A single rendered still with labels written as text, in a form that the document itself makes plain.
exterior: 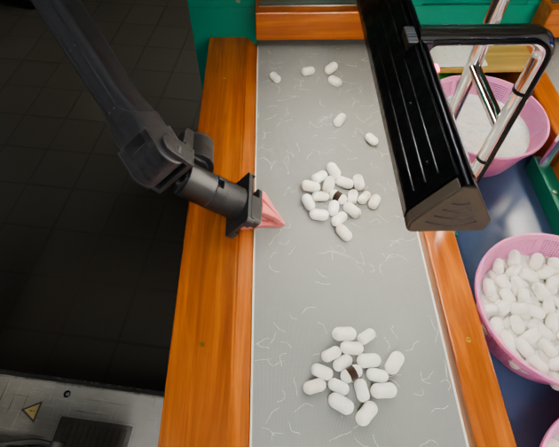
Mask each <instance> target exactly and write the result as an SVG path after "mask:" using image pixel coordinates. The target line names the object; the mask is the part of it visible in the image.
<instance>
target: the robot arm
mask: <svg viewBox="0 0 559 447"><path fill-rule="evenodd" d="M30 1H31V2H32V4H33V5H34V7H35V8H36V9H37V11H38V12H39V14H40V16H41V17H42V19H43V21H44V22H45V24H46V26H47V27H48V29H50V31H51V33H52V34H53V36H54V38H55V39H56V41H57V42H58V44H59V46H60V48H61V49H62V50H63V52H64V53H65V54H66V56H67V58H68V60H69V61H70V63H71V64H72V66H73V67H74V69H75V71H76V73H78V75H79V76H80V78H81V80H82V81H83V83H84V85H85V86H86V88H87V89H88V91H89V93H90V94H91V95H92V97H93V98H94V100H95V102H96V103H97V105H98V107H99V109H100V110H101V112H102V114H103V115H104V117H105V119H106V122H107V124H108V126H109V128H110V130H111V135H112V137H113V139H114V141H115V143H116V144H117V145H118V146H119V148H120V150H121V151H120V152H118V155H119V157H120V158H121V160H122V162H123V163H124V165H125V166H126V168H127V170H128V171H129V172H130V177H131V178H132V180H133V181H134V182H136V183H137V184H140V185H141V186H143V187H145V188H146V189H147V190H149V189H152V190H154V191H156V192H158V193H159V194H161V193H162V192H163V191H165V190H166V189H167V188H168V187H169V186H171V185H172V184H173V183H174V182H175V185H174V194H175V195H177V196H179V197H181V198H183V199H185V200H189V201H191V202H192V203H195V204H197V205H199V206H202V207H204V208H206V209H209V210H211V211H213V212H215V213H218V214H219V215H221V216H225V217H226V226H225V236H226V237H228V238H231V239H234V238H235V237H236V236H238V232H237V231H238V230H239V229H241V230H249V229H256V228H281V227H283V226H284V225H285V221H284V220H283V218H282V217H281V216H280V214H279V213H278V212H277V210H276V209H275V207H274V206H273V205H272V202H271V201H270V199H269V198H268V196H267V194H266V193H265V192H264V191H262V190H260V189H258V190H256V191H255V192H254V193H253V185H254V178H255V177H256V176H255V175H253V174H251V173H249V172H248V173H247V174H246V175H245V176H244V177H243V178H242V179H241V180H240V181H239V182H238V183H236V184H235V183H233V182H231V181H229V180H227V179H225V178H223V177H221V176H218V175H217V174H215V173H213V170H214V142H213V140H212V139H211V137H209V136H208V135H206V134H204V133H201V132H193V131H192V130H190V129H185V130H184V131H183V132H182V133H181V134H180V135H179V136H176V134H175V133H174V131H173V130H172V128H171V127H170V126H166V124H165V123H164V121H163V119H162V118H161V117H160V115H159V114H158V112H156V111H154V110H153V108H152V107H151V106H150V105H149V104H148V103H147V102H146V101H145V99H144V98H143V97H142V95H141V94H140V93H139V91H138V89H137V88H136V86H135V85H134V83H133V82H132V80H131V79H130V77H129V76H128V74H127V73H126V71H125V70H124V68H123V67H122V64H121V63H120V61H119V60H118V58H117V57H116V56H115V55H114V52H113V51H112V49H111V48H110V46H109V45H108V43H107V42H106V39H105V38H104V36H103V35H102V34H101V33H100V31H99V29H98V27H97V26H96V24H95V23H94V21H93V20H92V18H91V16H90V15H89V13H88V12H87V11H86V9H85V8H84V6H83V4H82V2H81V1H80V0H30Z"/></svg>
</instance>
